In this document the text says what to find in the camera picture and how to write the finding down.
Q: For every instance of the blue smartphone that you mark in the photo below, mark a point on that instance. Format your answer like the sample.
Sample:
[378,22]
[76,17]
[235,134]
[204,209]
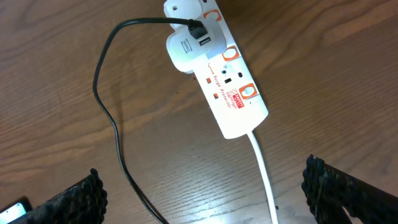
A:
[15,210]

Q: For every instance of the white power strip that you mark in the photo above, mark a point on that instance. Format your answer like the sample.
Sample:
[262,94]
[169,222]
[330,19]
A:
[225,80]

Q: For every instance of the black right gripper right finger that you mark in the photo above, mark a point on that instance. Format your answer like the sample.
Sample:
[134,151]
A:
[334,196]

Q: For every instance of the white USB charger plug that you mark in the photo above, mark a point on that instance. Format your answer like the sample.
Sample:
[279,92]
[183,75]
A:
[187,52]

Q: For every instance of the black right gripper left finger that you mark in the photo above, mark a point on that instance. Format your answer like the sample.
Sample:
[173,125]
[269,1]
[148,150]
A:
[83,203]

